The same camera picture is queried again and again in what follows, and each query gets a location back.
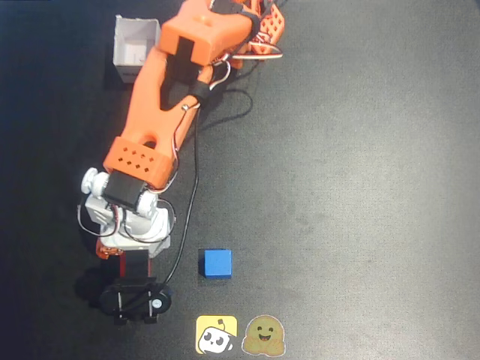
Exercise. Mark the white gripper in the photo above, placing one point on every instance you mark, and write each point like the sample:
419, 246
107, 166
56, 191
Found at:
136, 265

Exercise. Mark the orange and white robot arm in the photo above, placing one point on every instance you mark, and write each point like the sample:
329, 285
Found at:
150, 105

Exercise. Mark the blue cube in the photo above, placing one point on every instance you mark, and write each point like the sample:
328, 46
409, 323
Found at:
217, 263

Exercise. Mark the yellow robot face sticker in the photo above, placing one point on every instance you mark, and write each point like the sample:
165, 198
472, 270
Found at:
215, 333

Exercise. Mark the hugging face emoji sticker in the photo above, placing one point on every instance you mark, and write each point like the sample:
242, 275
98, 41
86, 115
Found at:
263, 335

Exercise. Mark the white cardboard box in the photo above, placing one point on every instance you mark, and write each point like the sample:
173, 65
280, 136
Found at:
127, 37

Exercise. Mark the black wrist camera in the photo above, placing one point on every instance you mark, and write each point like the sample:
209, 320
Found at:
131, 296

